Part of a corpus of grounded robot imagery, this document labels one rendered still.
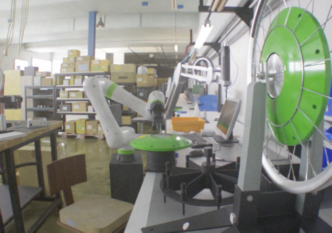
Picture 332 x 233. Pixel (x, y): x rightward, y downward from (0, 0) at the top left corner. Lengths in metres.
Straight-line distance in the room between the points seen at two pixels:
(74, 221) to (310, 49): 1.36
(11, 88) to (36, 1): 2.68
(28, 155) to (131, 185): 1.54
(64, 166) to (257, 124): 1.32
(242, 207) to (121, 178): 1.34
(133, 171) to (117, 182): 0.15
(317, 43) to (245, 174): 0.31
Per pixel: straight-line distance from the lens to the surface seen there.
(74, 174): 1.73
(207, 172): 0.92
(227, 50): 1.21
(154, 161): 1.25
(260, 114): 0.56
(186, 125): 2.35
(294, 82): 0.51
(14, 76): 8.16
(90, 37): 7.88
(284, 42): 0.55
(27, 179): 3.16
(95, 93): 1.70
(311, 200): 0.69
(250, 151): 0.57
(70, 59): 7.15
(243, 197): 0.60
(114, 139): 1.66
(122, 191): 1.89
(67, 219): 1.53
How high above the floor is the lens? 1.33
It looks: 5 degrees down
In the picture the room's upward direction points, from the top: straight up
